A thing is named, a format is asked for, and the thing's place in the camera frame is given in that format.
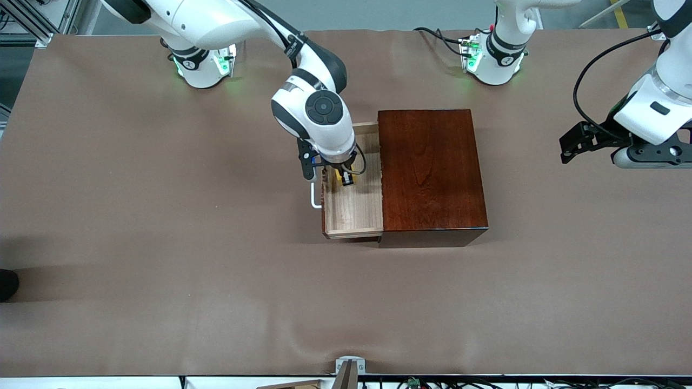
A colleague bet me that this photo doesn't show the wooden drawer with white handle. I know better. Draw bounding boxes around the wooden drawer with white handle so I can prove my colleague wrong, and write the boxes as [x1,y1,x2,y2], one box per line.
[311,121,384,240]

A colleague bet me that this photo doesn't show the dark brown wooden cabinet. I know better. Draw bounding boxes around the dark brown wooden cabinet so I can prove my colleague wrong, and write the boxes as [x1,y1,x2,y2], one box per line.
[377,109,489,249]

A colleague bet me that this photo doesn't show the grey slanted bar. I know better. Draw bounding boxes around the grey slanted bar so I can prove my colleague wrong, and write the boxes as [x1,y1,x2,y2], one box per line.
[578,0,631,29]

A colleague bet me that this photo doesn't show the brown table mat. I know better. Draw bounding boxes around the brown table mat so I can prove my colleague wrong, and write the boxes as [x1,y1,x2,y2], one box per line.
[0,29,692,377]

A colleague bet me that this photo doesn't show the brown cardboard piece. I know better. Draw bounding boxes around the brown cardboard piece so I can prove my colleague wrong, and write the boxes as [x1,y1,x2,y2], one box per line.
[254,379,323,389]

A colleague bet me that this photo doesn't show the black round object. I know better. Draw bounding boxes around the black round object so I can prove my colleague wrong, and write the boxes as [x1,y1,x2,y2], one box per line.
[0,269,20,303]

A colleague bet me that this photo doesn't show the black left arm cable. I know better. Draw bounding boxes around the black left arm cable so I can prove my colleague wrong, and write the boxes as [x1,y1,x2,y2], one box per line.
[573,27,664,137]

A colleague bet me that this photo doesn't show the black left base cables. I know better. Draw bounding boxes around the black left base cables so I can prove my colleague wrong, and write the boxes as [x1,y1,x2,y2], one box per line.
[413,26,472,58]

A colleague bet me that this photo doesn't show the grey metal clamp bracket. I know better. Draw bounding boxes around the grey metal clamp bracket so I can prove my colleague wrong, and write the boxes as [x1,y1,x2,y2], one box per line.
[332,357,367,389]

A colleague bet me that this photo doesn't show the tangled black cables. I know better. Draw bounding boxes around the tangled black cables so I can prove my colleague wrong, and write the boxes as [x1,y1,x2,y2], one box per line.
[361,377,692,389]

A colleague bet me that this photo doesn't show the upright aluminium frame profile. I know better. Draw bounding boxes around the upright aluminium frame profile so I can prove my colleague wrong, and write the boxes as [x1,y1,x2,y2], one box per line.
[56,0,83,35]

